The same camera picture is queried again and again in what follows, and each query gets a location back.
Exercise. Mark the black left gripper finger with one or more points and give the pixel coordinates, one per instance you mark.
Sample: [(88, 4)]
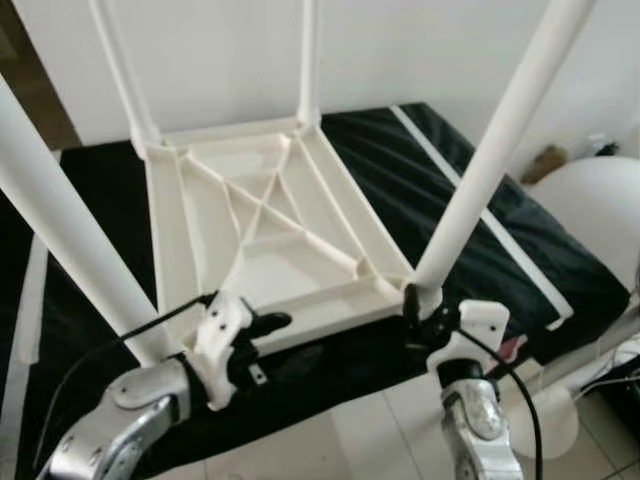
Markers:
[(268, 324)]

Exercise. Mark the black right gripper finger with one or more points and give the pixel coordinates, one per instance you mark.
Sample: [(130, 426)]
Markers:
[(410, 300)]

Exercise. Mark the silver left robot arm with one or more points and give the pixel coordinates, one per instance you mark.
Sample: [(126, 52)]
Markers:
[(120, 420)]

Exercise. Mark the red patterned cloth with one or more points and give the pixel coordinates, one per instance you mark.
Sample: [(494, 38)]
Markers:
[(512, 348)]

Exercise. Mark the white tape strip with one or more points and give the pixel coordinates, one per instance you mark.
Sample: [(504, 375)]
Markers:
[(33, 290), (520, 265)]

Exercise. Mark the small brown lumpy object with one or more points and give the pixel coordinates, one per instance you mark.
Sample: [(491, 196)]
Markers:
[(548, 163)]

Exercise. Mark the white standing fan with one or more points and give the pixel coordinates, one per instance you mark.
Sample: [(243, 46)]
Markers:
[(600, 210)]

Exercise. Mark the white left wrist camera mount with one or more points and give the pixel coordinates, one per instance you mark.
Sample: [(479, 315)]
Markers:
[(220, 335)]

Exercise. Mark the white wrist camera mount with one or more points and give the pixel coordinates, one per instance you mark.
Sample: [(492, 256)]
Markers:
[(485, 325), (220, 335)]

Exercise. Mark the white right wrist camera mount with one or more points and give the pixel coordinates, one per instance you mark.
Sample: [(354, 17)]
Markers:
[(485, 325)]

